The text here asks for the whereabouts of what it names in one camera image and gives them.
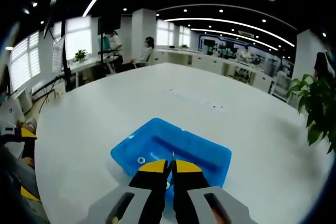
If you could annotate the small green potted plant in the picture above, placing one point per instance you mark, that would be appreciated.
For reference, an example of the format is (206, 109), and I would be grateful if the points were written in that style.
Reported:
(80, 55)

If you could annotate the large white table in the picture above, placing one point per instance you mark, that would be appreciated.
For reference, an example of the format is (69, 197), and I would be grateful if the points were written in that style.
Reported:
(236, 134)

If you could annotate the blue plastic container tray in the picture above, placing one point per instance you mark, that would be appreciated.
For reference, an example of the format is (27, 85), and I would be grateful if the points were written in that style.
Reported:
(183, 142)

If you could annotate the small silver metal washer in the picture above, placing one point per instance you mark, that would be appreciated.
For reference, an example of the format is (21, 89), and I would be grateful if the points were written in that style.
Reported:
(141, 160)
(167, 184)

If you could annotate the white office desk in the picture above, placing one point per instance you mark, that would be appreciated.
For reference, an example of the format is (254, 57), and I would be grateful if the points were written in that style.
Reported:
(89, 68)

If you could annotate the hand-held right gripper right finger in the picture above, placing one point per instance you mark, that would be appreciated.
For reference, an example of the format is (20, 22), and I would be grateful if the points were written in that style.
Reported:
(199, 197)

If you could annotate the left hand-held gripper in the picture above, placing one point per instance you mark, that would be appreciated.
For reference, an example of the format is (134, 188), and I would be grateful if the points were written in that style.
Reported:
(9, 140)

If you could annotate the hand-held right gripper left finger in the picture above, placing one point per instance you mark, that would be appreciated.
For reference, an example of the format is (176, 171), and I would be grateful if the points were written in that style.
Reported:
(147, 195)

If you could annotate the long white office counter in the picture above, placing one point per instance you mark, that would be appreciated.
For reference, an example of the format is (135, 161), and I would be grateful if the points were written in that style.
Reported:
(210, 62)

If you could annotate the large green leafy plant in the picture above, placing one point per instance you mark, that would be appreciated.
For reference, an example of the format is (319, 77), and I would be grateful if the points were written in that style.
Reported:
(319, 103)

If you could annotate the black monitor screen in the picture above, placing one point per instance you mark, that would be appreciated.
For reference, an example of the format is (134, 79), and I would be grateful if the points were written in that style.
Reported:
(109, 24)

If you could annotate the black tripod stand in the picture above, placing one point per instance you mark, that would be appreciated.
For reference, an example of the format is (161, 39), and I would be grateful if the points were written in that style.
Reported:
(64, 58)

